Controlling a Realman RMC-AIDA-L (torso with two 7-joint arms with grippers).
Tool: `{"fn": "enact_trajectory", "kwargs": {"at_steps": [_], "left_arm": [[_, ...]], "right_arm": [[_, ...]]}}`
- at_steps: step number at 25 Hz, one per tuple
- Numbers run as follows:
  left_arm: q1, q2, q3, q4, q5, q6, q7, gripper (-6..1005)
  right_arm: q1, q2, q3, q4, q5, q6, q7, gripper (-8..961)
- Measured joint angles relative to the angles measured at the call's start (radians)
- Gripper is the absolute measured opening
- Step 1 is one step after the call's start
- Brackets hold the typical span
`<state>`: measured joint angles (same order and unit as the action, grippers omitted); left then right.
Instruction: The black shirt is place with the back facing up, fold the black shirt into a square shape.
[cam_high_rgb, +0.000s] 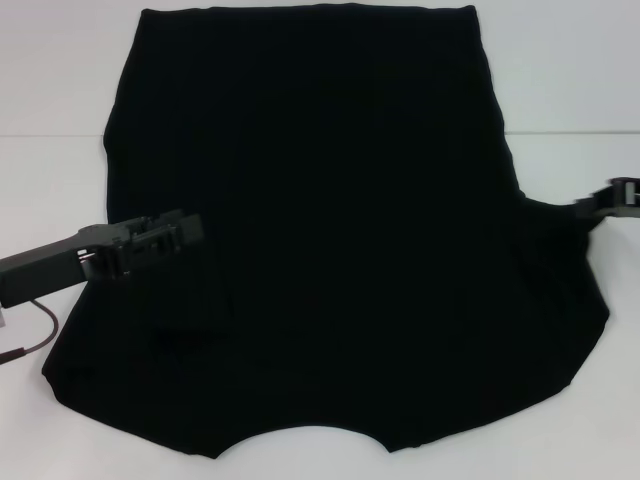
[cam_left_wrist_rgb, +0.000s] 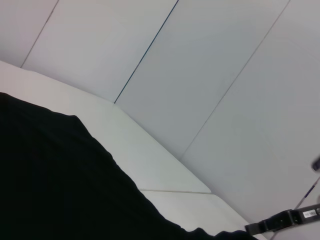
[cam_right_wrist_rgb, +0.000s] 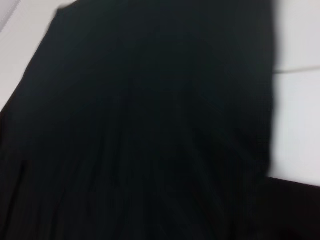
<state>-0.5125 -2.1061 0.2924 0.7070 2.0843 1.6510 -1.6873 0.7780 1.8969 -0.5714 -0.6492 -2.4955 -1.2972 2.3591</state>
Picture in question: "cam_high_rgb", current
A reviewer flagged black shirt with FREE print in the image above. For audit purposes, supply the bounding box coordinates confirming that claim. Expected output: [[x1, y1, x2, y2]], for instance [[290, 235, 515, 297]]
[[40, 3, 612, 447]]

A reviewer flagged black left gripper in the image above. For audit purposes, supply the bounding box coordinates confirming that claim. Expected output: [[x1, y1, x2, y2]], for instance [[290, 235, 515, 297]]
[[0, 209, 204, 309]]

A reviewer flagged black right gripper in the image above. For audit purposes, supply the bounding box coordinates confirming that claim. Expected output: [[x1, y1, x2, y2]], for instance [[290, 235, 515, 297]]
[[574, 176, 640, 219]]

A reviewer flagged black cable with silver connector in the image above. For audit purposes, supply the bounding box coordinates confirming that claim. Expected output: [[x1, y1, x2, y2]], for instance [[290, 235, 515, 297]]
[[0, 298, 64, 365]]

